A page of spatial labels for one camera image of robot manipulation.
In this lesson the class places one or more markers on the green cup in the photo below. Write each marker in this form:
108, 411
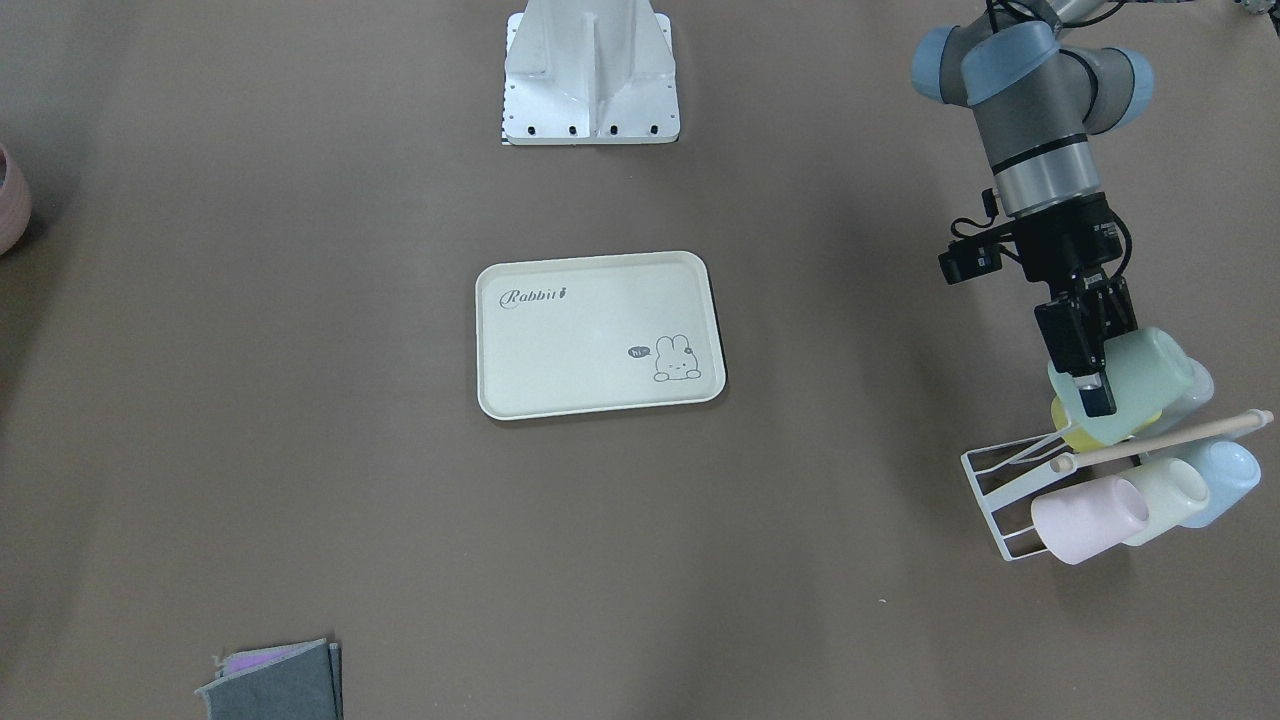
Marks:
1147, 370

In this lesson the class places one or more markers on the pink cup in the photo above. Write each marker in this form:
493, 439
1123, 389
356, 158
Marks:
1078, 522

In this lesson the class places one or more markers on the cream rabbit tray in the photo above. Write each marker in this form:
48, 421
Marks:
570, 336

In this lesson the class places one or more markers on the pink bowl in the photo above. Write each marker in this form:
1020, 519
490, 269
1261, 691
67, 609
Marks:
16, 202

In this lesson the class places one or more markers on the white wire cup rack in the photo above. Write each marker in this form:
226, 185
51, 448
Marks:
1004, 479

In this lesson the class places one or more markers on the yellow cup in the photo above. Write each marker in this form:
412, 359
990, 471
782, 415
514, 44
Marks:
1077, 439

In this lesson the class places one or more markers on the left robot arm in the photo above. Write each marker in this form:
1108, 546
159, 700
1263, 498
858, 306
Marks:
1037, 103

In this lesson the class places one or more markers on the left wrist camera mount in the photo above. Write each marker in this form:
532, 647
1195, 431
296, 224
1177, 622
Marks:
971, 257

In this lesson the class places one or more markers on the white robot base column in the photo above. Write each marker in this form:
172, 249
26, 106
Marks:
589, 73

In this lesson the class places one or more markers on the grey folded cloth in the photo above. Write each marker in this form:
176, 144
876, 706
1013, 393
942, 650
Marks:
290, 681

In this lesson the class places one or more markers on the cream white cup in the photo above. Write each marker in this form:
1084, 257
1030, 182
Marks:
1174, 491

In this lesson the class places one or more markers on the grey cup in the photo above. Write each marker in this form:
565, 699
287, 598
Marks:
1196, 395

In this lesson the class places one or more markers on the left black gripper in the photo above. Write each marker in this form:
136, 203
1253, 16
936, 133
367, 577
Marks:
1070, 243

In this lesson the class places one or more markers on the light blue cup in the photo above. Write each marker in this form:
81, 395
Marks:
1230, 471

